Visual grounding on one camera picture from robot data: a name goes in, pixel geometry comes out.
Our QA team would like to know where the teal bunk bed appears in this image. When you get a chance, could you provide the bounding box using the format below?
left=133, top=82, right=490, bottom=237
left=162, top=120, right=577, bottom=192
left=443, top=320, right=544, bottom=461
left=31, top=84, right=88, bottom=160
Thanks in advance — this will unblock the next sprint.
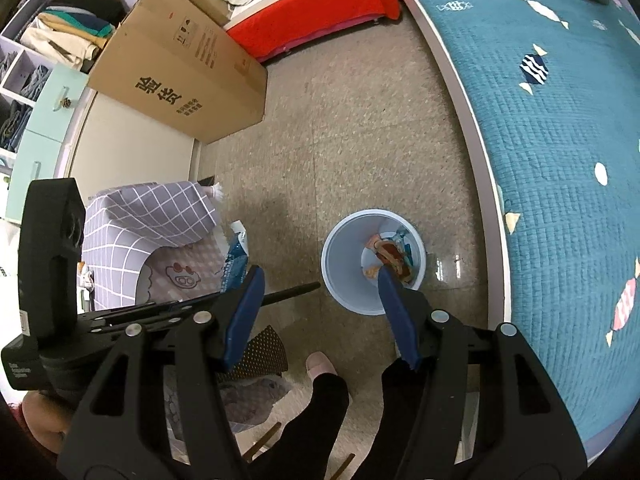
left=375, top=0, right=640, bottom=467

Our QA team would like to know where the lilac staircase cabinet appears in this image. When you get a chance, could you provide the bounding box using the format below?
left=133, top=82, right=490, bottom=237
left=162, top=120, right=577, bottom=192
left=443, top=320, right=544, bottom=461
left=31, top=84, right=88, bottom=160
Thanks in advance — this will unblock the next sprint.
left=0, top=0, right=127, bottom=222

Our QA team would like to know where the row of hanging clothes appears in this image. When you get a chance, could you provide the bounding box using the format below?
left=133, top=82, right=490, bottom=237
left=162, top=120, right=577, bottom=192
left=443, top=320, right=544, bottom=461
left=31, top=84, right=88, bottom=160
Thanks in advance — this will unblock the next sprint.
left=19, top=0, right=127, bottom=74

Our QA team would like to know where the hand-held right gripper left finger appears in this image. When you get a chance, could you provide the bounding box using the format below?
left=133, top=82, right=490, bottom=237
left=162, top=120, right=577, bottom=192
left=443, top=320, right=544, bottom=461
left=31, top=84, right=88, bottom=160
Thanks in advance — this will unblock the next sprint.
left=57, top=264, right=267, bottom=480

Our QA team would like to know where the red covered low bench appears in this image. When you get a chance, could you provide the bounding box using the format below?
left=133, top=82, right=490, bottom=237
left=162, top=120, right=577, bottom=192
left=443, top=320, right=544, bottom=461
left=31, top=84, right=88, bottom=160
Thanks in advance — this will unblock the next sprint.
left=224, top=0, right=404, bottom=64

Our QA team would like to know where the orange snack packet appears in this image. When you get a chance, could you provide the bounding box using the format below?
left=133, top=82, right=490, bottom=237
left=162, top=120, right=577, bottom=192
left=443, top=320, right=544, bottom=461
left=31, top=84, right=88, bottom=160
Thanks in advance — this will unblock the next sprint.
left=365, top=232, right=415, bottom=282

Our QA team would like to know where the blue plastic bin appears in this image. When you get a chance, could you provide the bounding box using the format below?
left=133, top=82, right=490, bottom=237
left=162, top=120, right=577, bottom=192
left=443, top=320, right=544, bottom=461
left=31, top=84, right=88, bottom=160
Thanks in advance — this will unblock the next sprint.
left=321, top=209, right=428, bottom=317

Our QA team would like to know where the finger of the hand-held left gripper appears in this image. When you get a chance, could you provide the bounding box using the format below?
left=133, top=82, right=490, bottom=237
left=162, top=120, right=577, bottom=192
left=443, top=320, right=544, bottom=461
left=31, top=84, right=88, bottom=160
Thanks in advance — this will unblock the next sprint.
left=76, top=293, right=224, bottom=330

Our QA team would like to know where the blue white milk carton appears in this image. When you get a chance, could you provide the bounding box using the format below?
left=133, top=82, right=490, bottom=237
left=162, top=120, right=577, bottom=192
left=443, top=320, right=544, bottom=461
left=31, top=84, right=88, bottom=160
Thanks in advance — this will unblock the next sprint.
left=220, top=219, right=251, bottom=295

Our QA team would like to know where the folded jeans stack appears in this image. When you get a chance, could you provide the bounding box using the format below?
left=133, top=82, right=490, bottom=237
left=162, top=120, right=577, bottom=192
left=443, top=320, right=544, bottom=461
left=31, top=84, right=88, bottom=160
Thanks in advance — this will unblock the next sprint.
left=0, top=100, right=34, bottom=154
left=0, top=50, right=52, bottom=94

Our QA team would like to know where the person's left leg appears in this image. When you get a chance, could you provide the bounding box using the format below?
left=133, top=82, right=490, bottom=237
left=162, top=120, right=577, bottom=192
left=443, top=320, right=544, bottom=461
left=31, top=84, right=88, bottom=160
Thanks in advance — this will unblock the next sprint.
left=248, top=371, right=351, bottom=480

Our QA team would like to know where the pink slipper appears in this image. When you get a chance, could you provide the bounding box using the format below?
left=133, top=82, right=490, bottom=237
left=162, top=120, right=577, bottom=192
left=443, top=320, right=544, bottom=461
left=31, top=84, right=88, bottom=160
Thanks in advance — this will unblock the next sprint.
left=304, top=351, right=339, bottom=387

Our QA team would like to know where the wooden chair leg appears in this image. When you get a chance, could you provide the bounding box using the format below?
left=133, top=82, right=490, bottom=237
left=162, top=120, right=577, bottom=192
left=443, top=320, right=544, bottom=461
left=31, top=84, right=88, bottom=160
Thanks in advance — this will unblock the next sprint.
left=334, top=452, right=357, bottom=480
left=244, top=421, right=284, bottom=462

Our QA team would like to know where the large cardboard box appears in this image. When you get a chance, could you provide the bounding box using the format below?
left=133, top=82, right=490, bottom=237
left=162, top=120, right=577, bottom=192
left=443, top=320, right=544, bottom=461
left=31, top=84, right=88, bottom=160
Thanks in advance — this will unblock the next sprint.
left=87, top=0, right=269, bottom=145

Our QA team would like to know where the teal fish print sheet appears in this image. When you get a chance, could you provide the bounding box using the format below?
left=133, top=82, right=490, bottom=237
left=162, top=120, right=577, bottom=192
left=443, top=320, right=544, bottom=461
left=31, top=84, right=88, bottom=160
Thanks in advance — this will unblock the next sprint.
left=387, top=0, right=640, bottom=442

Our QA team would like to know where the black metal bar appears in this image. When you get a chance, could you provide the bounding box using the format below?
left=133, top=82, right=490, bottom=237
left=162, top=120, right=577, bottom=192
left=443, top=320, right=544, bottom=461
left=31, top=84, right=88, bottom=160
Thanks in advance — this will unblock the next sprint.
left=261, top=282, right=322, bottom=307

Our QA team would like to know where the pig print cloth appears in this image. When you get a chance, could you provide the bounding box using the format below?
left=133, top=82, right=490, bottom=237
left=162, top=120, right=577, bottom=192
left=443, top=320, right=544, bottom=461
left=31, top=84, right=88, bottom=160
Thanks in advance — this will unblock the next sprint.
left=135, top=232, right=229, bottom=311

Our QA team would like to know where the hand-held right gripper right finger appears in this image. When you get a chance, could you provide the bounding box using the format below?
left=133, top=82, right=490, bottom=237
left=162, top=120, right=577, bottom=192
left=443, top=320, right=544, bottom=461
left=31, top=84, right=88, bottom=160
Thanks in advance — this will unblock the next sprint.
left=376, top=266, right=587, bottom=480

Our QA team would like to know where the cream low cabinet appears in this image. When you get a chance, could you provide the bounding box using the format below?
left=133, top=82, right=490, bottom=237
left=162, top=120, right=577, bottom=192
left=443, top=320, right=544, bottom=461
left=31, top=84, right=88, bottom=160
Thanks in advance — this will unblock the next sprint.
left=65, top=87, right=204, bottom=197

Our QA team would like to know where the brown dotted cushion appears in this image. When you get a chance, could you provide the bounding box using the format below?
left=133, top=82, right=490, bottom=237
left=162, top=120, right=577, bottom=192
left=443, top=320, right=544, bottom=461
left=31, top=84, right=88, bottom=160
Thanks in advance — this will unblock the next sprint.
left=231, top=324, right=290, bottom=380

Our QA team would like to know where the person's left hand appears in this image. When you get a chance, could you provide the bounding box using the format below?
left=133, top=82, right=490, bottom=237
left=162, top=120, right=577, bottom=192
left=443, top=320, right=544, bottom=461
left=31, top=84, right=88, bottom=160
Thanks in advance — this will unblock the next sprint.
left=21, top=391, right=84, bottom=454

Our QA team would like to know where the person's leg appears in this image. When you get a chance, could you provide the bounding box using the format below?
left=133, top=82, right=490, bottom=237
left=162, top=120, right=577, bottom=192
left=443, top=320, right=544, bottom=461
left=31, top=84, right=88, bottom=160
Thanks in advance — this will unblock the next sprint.
left=248, top=371, right=351, bottom=480
left=345, top=356, right=436, bottom=480

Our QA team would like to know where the small blue packet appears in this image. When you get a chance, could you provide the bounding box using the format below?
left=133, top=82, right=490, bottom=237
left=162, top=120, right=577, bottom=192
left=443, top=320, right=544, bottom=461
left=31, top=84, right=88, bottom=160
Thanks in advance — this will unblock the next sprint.
left=396, top=229, right=417, bottom=268

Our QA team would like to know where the grey printed cushion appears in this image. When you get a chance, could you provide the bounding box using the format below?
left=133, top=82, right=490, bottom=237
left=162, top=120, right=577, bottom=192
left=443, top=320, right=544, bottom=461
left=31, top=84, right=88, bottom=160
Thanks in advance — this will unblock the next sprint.
left=164, top=374, right=292, bottom=437

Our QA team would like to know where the person's right leg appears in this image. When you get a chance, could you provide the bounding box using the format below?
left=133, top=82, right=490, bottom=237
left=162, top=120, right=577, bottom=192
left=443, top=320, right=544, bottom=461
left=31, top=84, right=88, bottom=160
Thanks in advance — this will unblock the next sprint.
left=345, top=356, right=436, bottom=480

